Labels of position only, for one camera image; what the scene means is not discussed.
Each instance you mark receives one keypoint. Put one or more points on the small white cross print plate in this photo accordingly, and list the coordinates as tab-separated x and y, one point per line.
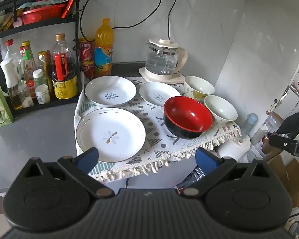
157	93

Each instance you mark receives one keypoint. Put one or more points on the red and black bowl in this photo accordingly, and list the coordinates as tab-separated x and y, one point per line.
188	117

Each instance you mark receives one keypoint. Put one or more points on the white thermos jug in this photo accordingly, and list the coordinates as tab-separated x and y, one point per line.
235	147

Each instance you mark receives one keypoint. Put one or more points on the person's dark clothing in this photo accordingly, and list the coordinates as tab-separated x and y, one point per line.
295	123

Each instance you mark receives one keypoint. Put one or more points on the green jar with white lid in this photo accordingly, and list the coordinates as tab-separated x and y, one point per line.
39	78

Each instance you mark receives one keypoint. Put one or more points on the blue capped bottle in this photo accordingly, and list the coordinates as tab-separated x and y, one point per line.
249	123

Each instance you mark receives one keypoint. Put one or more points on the white bowl with yellow print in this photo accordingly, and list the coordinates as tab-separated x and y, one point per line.
199	86

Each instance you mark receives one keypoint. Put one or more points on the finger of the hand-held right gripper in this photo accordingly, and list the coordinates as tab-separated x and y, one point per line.
282	143

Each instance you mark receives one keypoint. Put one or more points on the sauce bottle with green label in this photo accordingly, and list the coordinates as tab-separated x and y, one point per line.
28	67

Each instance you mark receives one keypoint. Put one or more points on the patterned fringed tablecloth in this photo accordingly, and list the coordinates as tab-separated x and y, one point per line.
155	139

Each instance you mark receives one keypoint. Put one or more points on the yellow squeeze bottle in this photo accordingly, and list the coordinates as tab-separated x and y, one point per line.
44	63

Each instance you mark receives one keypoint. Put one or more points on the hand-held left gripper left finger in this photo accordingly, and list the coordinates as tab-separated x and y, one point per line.
88	158

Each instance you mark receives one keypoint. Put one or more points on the glass electric kettle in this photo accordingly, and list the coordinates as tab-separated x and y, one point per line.
163	57

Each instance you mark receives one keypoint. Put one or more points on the large white flower print plate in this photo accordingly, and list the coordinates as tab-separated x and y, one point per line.
111	135

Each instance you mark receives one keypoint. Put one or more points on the black shelf rack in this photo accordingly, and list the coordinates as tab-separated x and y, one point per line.
39	27

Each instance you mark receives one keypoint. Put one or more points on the red plastic basket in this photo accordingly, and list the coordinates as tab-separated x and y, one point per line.
43	13

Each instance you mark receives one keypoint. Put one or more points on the red packet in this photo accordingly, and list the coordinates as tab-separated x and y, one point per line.
71	5

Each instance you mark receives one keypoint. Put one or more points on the orange juice bottle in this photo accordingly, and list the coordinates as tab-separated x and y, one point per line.
103	52

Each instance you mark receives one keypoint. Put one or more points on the small white pill bottle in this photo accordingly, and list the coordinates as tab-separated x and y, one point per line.
42	94

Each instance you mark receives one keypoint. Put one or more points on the clear bottle with red cap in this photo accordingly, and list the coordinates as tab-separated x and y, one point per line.
12	52

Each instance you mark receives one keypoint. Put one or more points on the cardboard box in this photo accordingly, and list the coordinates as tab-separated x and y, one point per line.
289	176

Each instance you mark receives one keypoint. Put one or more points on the cream kettle base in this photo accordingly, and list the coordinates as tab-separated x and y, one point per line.
152	76

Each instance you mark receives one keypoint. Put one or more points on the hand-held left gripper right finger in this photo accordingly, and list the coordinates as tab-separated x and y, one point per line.
205	158

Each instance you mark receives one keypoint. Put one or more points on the plain white bowl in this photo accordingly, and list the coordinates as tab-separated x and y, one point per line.
221	108

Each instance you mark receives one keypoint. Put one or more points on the white plate with blue script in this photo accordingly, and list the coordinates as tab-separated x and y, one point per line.
110	90

